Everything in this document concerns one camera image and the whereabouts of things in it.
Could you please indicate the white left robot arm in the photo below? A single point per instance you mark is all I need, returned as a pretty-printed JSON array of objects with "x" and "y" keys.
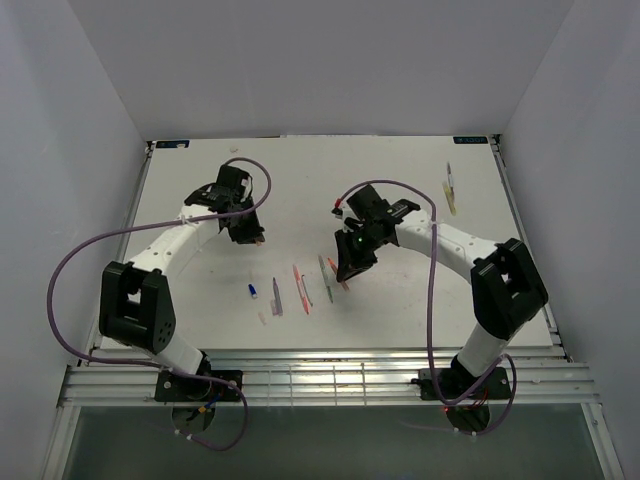
[{"x": 136, "y": 306}]

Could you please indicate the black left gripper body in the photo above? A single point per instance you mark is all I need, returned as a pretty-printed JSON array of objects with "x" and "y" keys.
[{"x": 247, "y": 222}]

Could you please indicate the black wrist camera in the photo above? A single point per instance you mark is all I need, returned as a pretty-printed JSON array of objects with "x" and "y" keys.
[
  {"x": 233, "y": 178},
  {"x": 367, "y": 200}
]

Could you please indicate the green label clear pen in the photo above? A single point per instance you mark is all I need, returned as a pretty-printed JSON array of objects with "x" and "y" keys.
[{"x": 325, "y": 277}]

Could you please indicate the aluminium frame rail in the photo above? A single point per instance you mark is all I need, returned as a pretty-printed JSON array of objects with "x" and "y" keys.
[{"x": 331, "y": 378}]

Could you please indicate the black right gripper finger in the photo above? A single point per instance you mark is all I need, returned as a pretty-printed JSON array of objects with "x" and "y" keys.
[
  {"x": 344, "y": 250},
  {"x": 355, "y": 268}
]

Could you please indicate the yellow highlighter pen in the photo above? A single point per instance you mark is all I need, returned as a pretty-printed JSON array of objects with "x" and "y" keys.
[{"x": 449, "y": 195}]

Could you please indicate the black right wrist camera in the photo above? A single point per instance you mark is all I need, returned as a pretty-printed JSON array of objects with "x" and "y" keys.
[{"x": 367, "y": 200}]

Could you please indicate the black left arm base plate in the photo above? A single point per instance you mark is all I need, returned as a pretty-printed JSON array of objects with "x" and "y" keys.
[{"x": 175, "y": 389}]

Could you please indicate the red highlighter pen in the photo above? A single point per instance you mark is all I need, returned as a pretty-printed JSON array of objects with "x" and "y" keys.
[{"x": 300, "y": 288}]

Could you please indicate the orange highlighter pen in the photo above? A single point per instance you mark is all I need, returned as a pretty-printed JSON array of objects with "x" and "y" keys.
[{"x": 334, "y": 268}]

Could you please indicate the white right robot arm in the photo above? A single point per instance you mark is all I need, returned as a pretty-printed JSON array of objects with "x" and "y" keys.
[{"x": 506, "y": 288}]

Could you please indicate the purple highlighter pen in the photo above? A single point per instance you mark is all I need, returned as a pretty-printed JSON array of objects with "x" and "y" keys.
[{"x": 276, "y": 295}]

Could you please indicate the dark blue corner sticker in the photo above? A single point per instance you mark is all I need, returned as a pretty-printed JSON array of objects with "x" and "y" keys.
[
  {"x": 172, "y": 144},
  {"x": 470, "y": 140}
]

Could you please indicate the dark blue left corner sticker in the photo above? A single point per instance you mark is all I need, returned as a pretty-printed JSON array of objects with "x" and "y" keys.
[{"x": 172, "y": 144}]

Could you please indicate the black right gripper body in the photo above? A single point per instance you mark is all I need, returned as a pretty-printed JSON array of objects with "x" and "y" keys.
[{"x": 363, "y": 242}]

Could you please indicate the pink label clear pen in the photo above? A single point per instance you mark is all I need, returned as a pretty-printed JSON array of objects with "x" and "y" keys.
[{"x": 450, "y": 178}]

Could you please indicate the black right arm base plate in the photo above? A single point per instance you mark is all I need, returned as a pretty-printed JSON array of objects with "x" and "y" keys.
[{"x": 455, "y": 380}]

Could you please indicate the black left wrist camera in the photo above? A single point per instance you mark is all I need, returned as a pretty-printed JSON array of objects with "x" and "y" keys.
[{"x": 233, "y": 178}]

